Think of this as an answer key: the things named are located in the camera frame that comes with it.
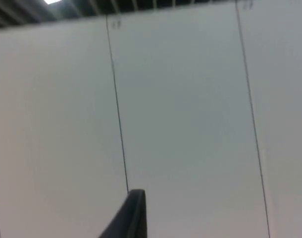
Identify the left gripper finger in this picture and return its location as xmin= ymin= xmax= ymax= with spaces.
xmin=98 ymin=189 xmax=148 ymax=238

